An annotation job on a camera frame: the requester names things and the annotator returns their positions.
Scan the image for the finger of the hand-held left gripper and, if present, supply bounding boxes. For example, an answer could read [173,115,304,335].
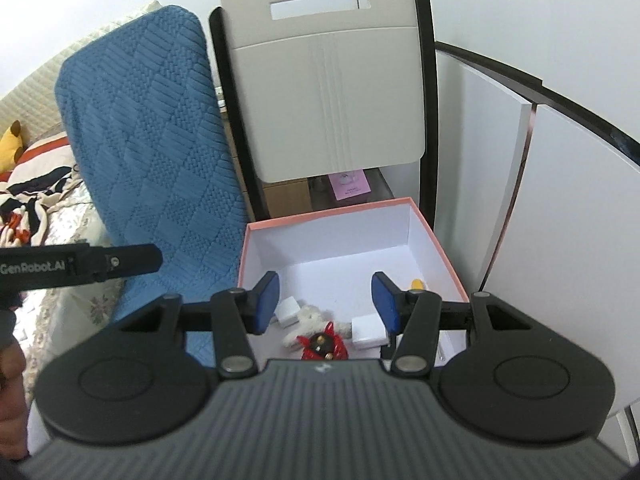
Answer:
[88,243,164,282]

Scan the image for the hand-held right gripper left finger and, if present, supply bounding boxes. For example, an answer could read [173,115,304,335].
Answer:
[117,270,281,380]

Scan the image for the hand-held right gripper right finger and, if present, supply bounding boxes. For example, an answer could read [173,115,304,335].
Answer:
[371,270,531,377]

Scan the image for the small white cube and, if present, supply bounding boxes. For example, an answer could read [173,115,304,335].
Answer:
[273,297,301,329]

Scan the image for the small white box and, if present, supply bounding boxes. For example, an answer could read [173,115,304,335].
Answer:
[351,315,389,351]

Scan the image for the white plush toy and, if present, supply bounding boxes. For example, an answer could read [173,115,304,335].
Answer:
[281,304,354,349]

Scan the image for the pink cardboard box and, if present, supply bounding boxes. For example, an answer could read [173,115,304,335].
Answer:
[237,197,471,362]

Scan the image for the person's left hand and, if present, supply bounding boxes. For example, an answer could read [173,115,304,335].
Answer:
[0,342,33,462]

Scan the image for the floral beige bedsheet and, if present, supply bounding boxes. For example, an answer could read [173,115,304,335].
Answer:
[0,180,127,361]

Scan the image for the striped printed blanket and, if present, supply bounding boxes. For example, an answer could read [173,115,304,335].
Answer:
[0,132,77,247]

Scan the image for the brown cardboard box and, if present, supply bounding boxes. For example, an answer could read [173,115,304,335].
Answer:
[260,177,314,222]

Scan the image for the yellow plush toy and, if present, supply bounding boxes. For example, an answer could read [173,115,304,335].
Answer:
[0,120,25,172]

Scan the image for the pink card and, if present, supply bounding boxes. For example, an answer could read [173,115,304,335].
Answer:
[327,170,372,202]

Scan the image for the blue quilted cushion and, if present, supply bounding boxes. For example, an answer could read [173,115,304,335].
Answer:
[55,5,251,368]

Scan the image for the beige quilted bedcover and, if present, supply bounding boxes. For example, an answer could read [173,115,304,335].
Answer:
[0,1,163,143]

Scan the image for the white cabinet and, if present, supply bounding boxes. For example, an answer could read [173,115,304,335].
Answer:
[432,40,640,413]

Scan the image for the grey chair backrest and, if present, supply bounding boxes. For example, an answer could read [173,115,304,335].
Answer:
[209,0,441,226]

